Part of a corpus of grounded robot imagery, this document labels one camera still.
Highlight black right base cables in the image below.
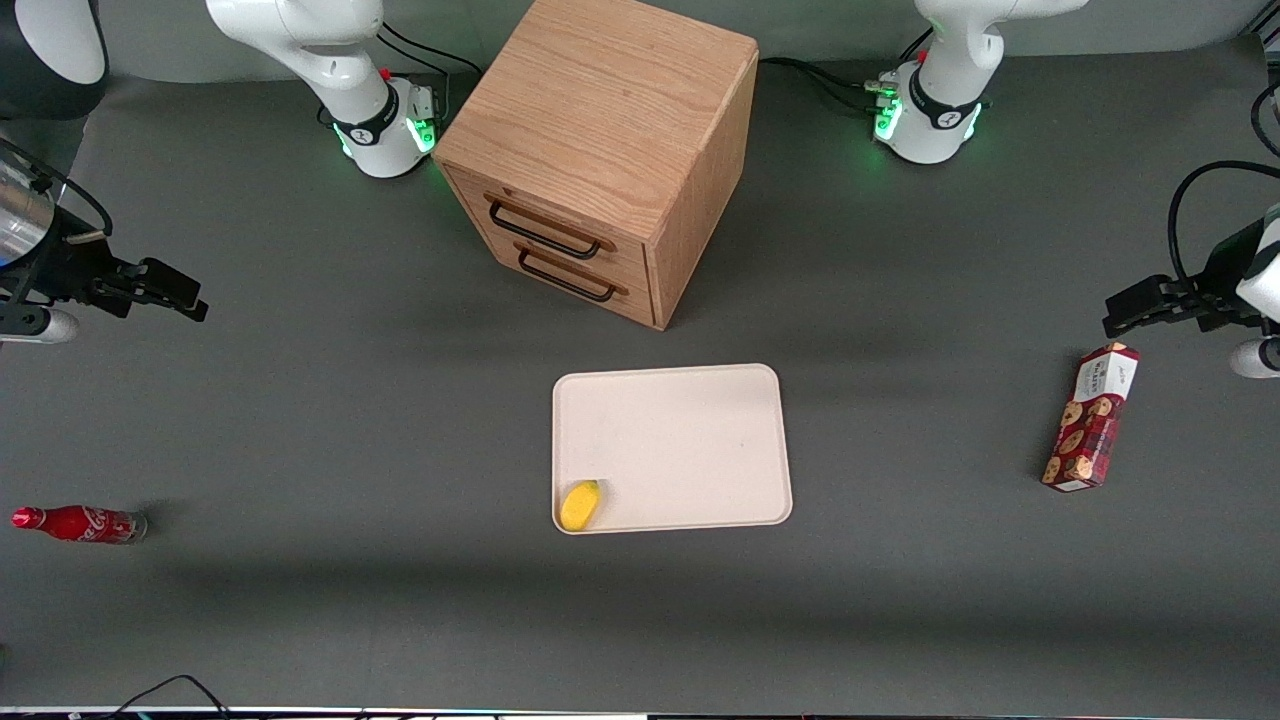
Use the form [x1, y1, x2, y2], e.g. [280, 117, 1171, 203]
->
[375, 20, 484, 79]

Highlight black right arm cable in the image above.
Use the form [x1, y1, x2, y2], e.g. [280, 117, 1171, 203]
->
[0, 138, 114, 244]

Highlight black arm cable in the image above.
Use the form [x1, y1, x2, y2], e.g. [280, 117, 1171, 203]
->
[0, 138, 114, 244]
[1167, 159, 1280, 291]

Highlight yellow toy lemon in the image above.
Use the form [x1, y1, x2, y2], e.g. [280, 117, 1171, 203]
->
[559, 480, 603, 533]

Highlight black left base cables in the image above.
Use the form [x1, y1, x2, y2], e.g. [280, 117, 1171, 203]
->
[757, 30, 936, 116]

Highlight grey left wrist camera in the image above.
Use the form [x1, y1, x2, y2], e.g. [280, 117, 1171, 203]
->
[1229, 338, 1280, 380]

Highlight black base cables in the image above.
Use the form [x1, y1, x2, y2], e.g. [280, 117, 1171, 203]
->
[375, 20, 484, 79]
[757, 30, 936, 116]

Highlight beige plastic tray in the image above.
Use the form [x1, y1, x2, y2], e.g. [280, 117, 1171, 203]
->
[551, 363, 794, 536]

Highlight red coke bottle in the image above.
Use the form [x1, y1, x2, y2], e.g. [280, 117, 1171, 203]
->
[11, 504, 149, 546]

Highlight wooden two-drawer cabinet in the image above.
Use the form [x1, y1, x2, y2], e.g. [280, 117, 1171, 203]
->
[431, 0, 761, 332]

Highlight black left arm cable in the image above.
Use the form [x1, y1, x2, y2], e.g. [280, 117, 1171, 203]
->
[1167, 159, 1280, 291]

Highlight black drawer handle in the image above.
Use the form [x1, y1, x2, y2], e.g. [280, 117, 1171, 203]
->
[515, 247, 618, 304]
[487, 199, 605, 262]

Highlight black looped cable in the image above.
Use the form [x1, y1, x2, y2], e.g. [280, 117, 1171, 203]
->
[1249, 78, 1280, 161]

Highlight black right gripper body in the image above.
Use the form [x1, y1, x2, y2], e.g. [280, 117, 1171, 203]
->
[36, 234, 147, 319]

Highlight red cookie box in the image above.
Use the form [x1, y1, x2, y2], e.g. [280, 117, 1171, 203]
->
[1040, 342, 1142, 494]

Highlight black cable at table edge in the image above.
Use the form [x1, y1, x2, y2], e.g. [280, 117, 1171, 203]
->
[95, 674, 233, 720]

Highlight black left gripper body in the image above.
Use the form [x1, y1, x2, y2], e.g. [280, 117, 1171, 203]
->
[1179, 219, 1270, 334]

